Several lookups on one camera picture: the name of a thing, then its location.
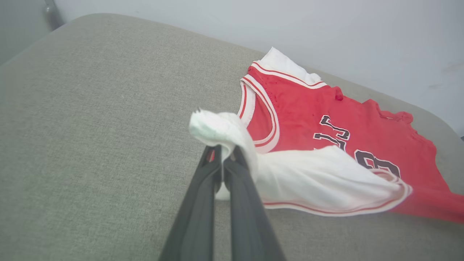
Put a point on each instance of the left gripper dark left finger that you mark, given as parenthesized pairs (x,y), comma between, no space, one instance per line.
(195,217)

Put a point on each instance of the red and white basketball jersey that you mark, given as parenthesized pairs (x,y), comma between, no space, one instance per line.
(308,108)

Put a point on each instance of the grey metal pole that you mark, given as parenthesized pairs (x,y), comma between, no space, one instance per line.
(53,14)

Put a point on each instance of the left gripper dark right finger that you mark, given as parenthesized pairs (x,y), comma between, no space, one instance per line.
(248,217)

